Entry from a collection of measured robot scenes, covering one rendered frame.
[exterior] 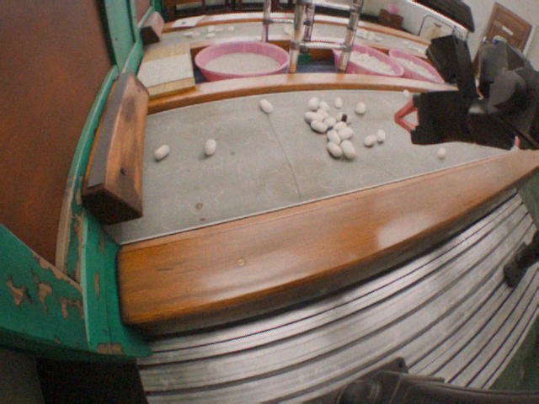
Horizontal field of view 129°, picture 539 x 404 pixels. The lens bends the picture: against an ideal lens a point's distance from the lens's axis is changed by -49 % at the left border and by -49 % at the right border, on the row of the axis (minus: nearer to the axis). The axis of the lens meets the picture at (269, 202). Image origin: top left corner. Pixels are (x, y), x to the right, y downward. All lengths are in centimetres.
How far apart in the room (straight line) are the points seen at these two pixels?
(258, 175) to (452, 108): 30
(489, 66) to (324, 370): 45
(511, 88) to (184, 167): 44
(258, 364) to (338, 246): 20
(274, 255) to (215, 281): 8
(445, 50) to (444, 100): 7
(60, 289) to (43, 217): 7
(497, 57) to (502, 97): 10
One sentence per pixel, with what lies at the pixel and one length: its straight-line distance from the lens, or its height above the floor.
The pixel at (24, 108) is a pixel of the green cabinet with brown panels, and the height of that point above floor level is 98.
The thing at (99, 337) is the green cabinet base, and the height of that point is 82.
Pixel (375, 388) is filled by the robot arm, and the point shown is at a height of 80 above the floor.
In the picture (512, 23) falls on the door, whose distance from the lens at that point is 542.
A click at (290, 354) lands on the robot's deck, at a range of 38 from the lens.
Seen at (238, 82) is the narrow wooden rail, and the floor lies 76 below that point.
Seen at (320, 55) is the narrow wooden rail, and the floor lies 70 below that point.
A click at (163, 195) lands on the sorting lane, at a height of 74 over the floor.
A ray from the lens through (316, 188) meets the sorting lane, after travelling 40.
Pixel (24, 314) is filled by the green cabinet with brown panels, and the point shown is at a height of 93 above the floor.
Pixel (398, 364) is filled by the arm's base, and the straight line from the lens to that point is 44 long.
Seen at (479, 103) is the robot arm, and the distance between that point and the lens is 31.
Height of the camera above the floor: 105
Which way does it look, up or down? 56 degrees down
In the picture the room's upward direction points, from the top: 7 degrees clockwise
